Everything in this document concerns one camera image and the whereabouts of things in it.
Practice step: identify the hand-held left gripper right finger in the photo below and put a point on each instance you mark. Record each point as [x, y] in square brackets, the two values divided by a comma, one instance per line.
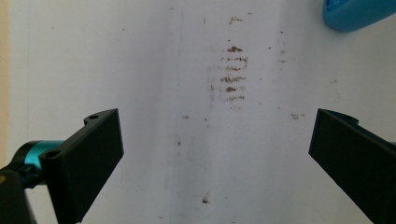
[358, 161]

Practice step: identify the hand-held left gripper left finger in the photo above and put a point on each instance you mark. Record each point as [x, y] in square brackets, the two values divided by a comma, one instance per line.
[81, 168]

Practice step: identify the blue bottle with white cap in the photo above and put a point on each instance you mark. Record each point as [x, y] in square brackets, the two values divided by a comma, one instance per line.
[351, 15]

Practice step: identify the white table mat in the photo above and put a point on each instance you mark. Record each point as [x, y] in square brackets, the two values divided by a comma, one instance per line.
[186, 62]

